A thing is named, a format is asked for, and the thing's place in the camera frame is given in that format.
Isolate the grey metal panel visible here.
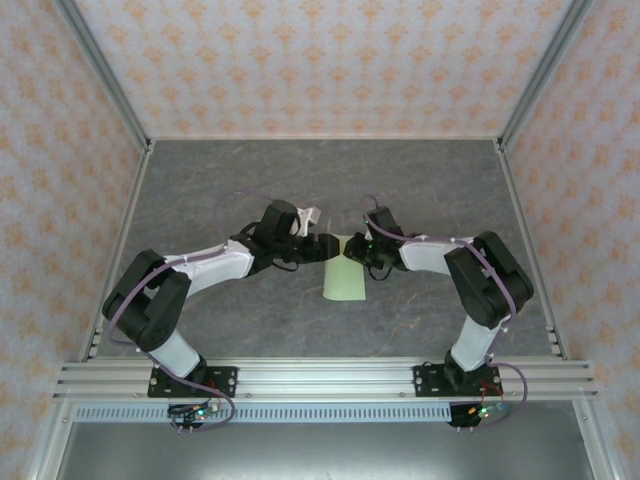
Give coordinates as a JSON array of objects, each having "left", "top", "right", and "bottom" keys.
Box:
[{"left": 54, "top": 422, "right": 586, "bottom": 480}]

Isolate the aluminium frame leg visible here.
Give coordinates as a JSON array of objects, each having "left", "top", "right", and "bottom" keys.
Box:
[
  {"left": 27, "top": 399, "right": 76, "bottom": 480},
  {"left": 572, "top": 399, "right": 609, "bottom": 480}
]

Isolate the aluminium mounting rail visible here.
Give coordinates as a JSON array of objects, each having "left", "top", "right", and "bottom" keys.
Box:
[{"left": 53, "top": 360, "right": 599, "bottom": 401}]

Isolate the aluminium side rail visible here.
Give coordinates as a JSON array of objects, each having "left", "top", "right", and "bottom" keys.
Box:
[
  {"left": 493, "top": 142, "right": 569, "bottom": 361},
  {"left": 79, "top": 142, "right": 157, "bottom": 362}
]

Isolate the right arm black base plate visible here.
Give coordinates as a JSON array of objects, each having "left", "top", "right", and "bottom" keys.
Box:
[{"left": 413, "top": 364, "right": 504, "bottom": 399}]

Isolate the slotted grey cable duct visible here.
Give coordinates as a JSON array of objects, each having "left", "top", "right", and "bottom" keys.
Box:
[{"left": 73, "top": 404, "right": 454, "bottom": 424}]

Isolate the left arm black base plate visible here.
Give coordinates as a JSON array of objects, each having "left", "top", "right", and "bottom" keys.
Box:
[{"left": 147, "top": 366, "right": 239, "bottom": 399}]

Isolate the aluminium corner post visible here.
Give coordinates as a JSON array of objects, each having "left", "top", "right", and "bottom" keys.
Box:
[
  {"left": 52, "top": 0, "right": 154, "bottom": 151},
  {"left": 494, "top": 0, "right": 596, "bottom": 151}
]

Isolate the light green paper sheet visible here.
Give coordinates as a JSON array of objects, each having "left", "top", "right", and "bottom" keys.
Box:
[{"left": 322, "top": 218, "right": 369, "bottom": 303}]

